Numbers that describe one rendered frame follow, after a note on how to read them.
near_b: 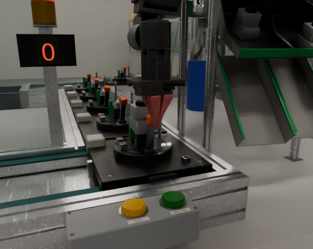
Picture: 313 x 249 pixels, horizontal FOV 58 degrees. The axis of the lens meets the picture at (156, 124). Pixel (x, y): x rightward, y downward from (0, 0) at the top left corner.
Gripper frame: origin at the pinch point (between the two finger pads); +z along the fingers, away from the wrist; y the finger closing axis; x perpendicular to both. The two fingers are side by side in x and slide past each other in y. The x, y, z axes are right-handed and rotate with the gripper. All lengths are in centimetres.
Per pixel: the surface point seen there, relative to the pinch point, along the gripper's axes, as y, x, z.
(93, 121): 6.9, -41.0, 8.5
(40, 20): 19.9, -18.1, -21.0
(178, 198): 1.2, 13.5, 9.3
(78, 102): 9, -67, 6
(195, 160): -9.4, -0.2, 9.3
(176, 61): -386, -826, 24
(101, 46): -179, -1049, -25
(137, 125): 2.2, -5.9, 1.4
